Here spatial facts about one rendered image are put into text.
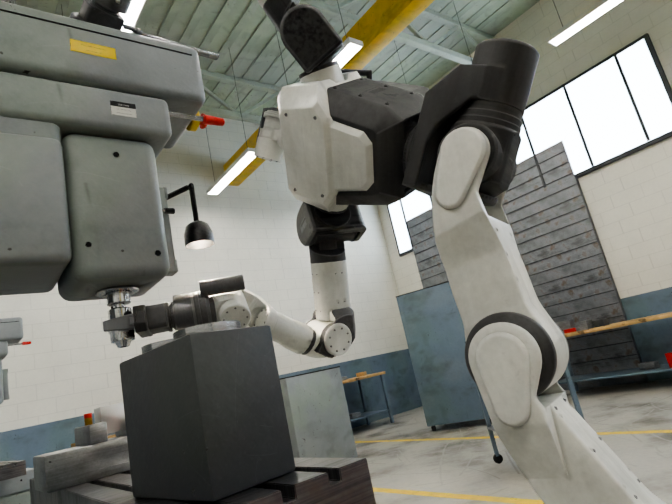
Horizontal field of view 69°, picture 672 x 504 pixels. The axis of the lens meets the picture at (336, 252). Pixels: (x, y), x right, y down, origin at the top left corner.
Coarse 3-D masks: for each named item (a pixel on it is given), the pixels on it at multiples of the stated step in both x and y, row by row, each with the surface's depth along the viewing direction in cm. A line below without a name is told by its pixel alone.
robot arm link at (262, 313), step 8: (248, 296) 114; (256, 296) 115; (248, 304) 115; (256, 304) 114; (264, 304) 114; (256, 312) 115; (264, 312) 113; (272, 312) 112; (256, 320) 115; (264, 320) 111; (272, 320) 111; (272, 328) 111
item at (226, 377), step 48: (192, 336) 58; (240, 336) 62; (144, 384) 66; (192, 384) 57; (240, 384) 60; (144, 432) 66; (192, 432) 57; (240, 432) 58; (288, 432) 63; (144, 480) 65; (192, 480) 56; (240, 480) 56
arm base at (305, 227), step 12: (300, 216) 121; (312, 216) 115; (324, 216) 116; (336, 216) 117; (348, 216) 118; (360, 216) 120; (300, 228) 122; (312, 228) 114; (324, 228) 115; (336, 228) 116; (348, 228) 117; (360, 228) 119; (300, 240) 123; (312, 240) 118
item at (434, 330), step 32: (448, 288) 669; (416, 320) 689; (448, 320) 665; (416, 352) 685; (448, 352) 661; (288, 384) 526; (320, 384) 554; (448, 384) 657; (288, 416) 521; (320, 416) 540; (448, 416) 653; (480, 416) 631; (320, 448) 527; (352, 448) 555
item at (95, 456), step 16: (80, 432) 108; (96, 432) 103; (80, 448) 100; (96, 448) 102; (112, 448) 104; (48, 464) 96; (64, 464) 98; (80, 464) 99; (96, 464) 101; (112, 464) 103; (128, 464) 104; (48, 480) 95; (64, 480) 97; (80, 480) 98
